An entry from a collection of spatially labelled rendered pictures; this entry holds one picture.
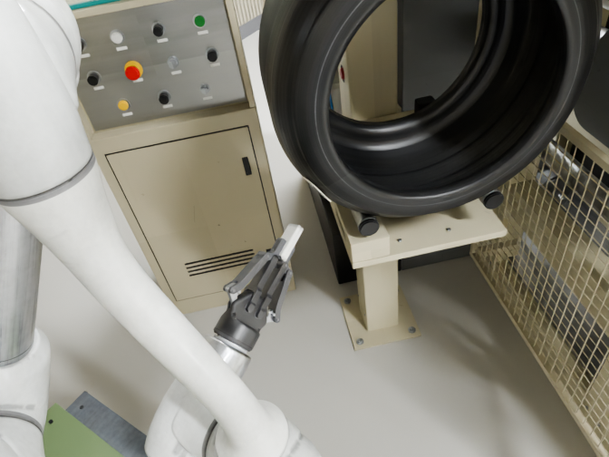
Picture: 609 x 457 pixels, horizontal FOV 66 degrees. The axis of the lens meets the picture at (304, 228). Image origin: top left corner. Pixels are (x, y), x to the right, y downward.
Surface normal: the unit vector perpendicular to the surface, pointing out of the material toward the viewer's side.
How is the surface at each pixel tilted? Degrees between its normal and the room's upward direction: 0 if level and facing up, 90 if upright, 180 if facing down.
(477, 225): 0
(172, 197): 90
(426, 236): 0
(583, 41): 88
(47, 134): 88
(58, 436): 4
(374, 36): 90
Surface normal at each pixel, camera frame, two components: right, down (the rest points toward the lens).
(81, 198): 0.82, 0.43
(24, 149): 0.53, 0.48
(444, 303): -0.13, -0.74
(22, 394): 0.78, 0.27
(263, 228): 0.17, 0.64
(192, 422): -0.32, -0.43
